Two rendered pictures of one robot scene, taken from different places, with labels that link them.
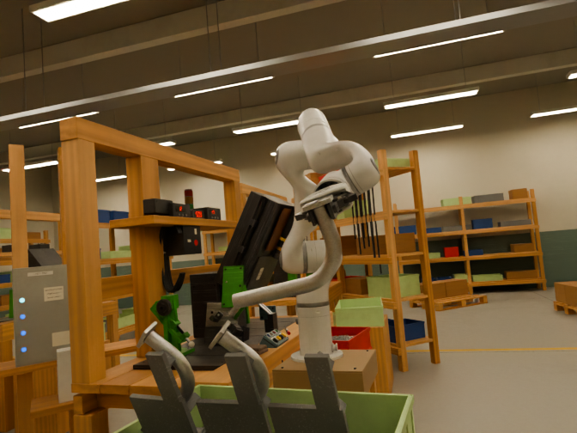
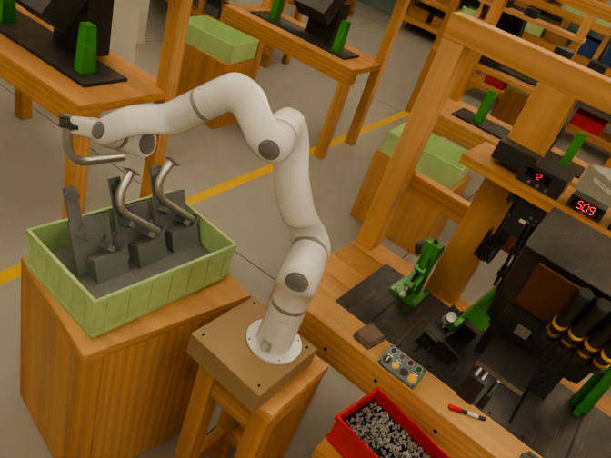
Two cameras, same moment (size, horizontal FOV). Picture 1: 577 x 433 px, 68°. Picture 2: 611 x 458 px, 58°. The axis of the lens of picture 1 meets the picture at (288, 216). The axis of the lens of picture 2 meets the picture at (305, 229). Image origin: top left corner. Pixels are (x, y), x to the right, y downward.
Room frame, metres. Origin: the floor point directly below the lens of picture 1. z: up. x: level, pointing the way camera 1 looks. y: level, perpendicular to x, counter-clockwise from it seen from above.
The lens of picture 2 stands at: (1.76, -1.37, 2.24)
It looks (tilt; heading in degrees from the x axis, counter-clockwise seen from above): 33 degrees down; 98
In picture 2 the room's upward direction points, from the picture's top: 20 degrees clockwise
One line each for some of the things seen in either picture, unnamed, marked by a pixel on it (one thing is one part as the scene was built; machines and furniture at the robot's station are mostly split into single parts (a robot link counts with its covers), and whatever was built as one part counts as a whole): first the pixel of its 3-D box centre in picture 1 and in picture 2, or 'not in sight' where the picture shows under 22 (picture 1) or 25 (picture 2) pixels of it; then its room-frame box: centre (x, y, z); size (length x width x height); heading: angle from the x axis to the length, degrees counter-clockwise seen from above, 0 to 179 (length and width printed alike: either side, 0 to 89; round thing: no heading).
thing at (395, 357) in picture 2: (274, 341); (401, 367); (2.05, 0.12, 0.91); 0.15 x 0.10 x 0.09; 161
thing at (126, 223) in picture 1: (185, 224); (583, 212); (2.41, 0.58, 1.52); 0.90 x 0.25 x 0.04; 161
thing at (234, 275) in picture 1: (235, 285); (487, 307); (2.23, 0.30, 1.17); 0.13 x 0.12 x 0.20; 161
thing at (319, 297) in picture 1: (318, 271); (297, 280); (1.62, -0.10, 1.24); 0.19 x 0.12 x 0.24; 95
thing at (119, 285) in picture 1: (172, 277); (548, 263); (2.45, 0.68, 1.23); 1.30 x 0.05 x 0.09; 161
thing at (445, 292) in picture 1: (446, 293); not in sight; (8.47, -2.94, 0.22); 1.20 x 0.80 x 0.44; 114
